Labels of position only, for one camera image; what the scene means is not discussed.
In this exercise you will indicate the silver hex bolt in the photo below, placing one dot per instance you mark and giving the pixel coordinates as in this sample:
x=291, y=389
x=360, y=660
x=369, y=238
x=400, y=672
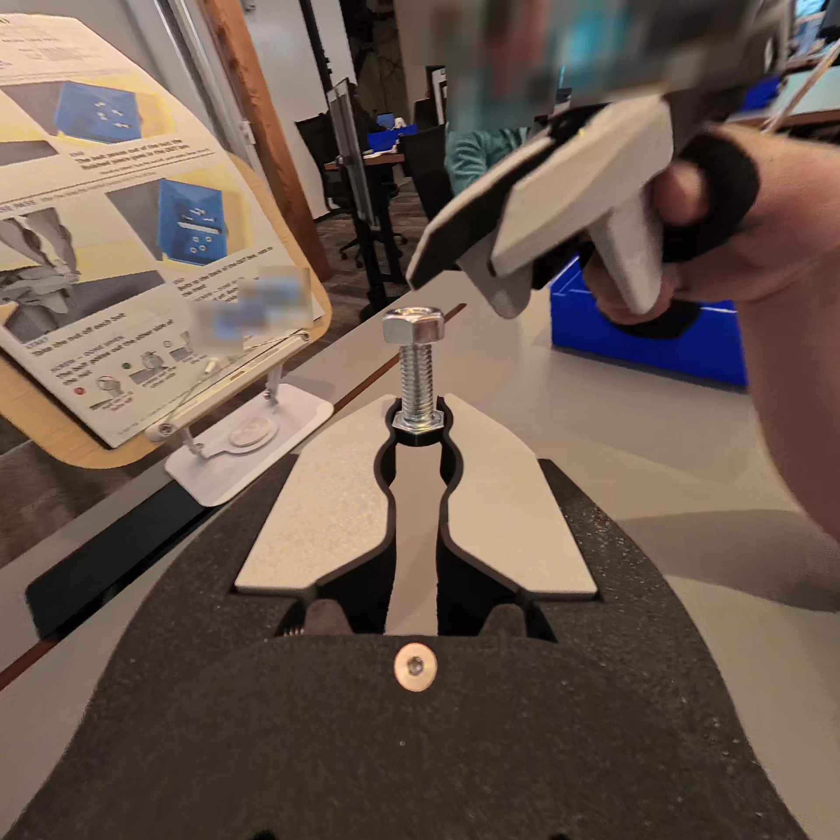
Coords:
x=415, y=380

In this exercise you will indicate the wooden pillar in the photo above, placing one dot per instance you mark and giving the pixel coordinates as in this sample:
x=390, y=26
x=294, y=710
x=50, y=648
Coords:
x=264, y=131

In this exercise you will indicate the person's right hand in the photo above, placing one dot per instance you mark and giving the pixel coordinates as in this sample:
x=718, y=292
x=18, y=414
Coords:
x=787, y=249

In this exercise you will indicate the blue plastic bin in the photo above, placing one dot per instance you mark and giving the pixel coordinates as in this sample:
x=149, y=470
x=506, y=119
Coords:
x=656, y=358

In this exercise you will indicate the white stand base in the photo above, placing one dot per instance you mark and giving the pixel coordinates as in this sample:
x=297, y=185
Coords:
x=289, y=407

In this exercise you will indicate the silver hex nut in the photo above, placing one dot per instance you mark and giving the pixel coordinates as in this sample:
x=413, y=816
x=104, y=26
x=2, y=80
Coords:
x=437, y=427

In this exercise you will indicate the small blue storage bin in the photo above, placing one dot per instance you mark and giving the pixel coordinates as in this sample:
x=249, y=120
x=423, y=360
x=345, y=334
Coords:
x=390, y=141

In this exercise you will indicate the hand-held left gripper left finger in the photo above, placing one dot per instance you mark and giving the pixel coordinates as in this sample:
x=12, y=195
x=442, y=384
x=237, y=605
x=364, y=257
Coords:
x=315, y=512

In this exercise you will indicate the white sheet clip bar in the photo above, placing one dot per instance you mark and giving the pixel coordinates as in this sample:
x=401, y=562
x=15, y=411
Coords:
x=157, y=432

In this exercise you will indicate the instruction sheet on wooden board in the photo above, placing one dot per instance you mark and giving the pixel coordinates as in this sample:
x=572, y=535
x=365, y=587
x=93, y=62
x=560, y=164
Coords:
x=46, y=420

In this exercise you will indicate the glass desk divider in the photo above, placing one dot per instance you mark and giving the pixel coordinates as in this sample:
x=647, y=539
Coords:
x=354, y=170

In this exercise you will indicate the printed instruction sheet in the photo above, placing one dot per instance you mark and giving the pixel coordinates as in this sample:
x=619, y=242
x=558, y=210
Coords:
x=98, y=197

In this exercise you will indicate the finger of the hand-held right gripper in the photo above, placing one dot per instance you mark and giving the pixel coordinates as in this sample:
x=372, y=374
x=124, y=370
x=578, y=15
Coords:
x=459, y=223
x=577, y=184

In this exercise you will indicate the wooden standing desk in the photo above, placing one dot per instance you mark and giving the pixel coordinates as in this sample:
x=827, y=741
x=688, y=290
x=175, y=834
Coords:
x=384, y=249

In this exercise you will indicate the black office chair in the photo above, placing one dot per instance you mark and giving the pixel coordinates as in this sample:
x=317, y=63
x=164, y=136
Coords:
x=318, y=151
x=426, y=170

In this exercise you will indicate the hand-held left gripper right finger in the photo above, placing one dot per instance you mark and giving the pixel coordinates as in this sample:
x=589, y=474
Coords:
x=512, y=512

